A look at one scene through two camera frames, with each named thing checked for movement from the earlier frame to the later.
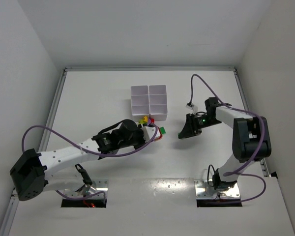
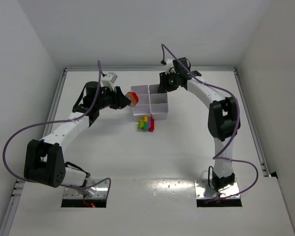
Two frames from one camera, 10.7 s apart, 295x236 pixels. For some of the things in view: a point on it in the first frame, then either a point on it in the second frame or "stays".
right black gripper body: x=193 y=124 to x=162 y=83
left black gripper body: x=141 y=137 to x=117 y=97
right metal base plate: x=202 y=190 stays
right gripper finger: x=189 y=129 to x=163 y=83
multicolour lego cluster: x=146 y=120 stays
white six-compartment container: x=148 y=101 stays
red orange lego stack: x=157 y=139 to x=133 y=98
